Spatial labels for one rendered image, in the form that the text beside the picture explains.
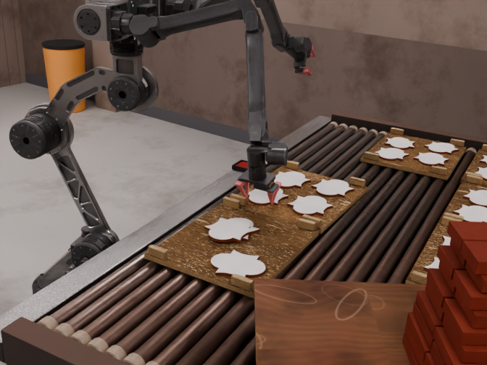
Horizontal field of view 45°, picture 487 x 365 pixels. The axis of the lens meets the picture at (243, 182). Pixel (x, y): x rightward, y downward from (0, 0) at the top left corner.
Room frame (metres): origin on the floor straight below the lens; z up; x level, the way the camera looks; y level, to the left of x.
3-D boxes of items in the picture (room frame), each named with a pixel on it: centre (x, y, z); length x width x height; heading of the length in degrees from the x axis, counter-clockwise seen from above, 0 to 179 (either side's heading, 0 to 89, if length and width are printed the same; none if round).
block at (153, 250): (1.41, 0.22, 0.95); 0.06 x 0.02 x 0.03; 61
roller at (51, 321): (1.95, 0.01, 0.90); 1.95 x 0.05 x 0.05; 152
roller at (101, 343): (1.88, -0.13, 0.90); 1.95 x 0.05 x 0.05; 152
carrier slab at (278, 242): (1.51, 0.01, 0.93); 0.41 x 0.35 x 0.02; 151
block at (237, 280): (1.28, -0.01, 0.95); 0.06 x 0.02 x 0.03; 61
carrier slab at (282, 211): (1.88, -0.20, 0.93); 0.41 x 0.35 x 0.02; 150
